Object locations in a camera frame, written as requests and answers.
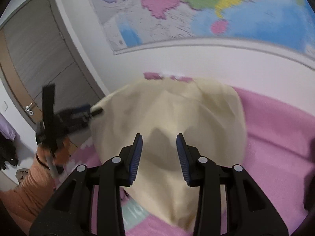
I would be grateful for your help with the orange sleeved left forearm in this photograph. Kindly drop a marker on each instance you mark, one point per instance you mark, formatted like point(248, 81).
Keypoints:
point(26, 201)

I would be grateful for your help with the silver door handle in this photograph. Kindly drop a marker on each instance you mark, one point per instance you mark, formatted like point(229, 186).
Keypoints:
point(28, 109)

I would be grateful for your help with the pink floral bed sheet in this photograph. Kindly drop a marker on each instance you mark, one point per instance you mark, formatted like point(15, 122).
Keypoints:
point(279, 157)

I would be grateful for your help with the white light switch by door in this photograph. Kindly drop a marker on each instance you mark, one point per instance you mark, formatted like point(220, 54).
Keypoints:
point(4, 106)

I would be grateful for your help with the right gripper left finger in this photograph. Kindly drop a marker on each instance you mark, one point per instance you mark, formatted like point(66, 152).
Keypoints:
point(91, 190)

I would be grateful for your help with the cream beige jacket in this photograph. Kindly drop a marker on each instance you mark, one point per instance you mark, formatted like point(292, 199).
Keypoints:
point(211, 118)

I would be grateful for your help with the grey wooden door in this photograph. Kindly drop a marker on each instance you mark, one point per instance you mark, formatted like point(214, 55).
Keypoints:
point(36, 50)

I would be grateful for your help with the colourful wall map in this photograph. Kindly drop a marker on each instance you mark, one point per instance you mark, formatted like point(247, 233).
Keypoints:
point(131, 23)

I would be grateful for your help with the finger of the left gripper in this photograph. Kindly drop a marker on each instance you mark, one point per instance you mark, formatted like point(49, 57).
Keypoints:
point(84, 108)
point(96, 111)

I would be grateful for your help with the person's left hand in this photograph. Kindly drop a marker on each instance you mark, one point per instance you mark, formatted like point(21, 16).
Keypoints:
point(61, 155)

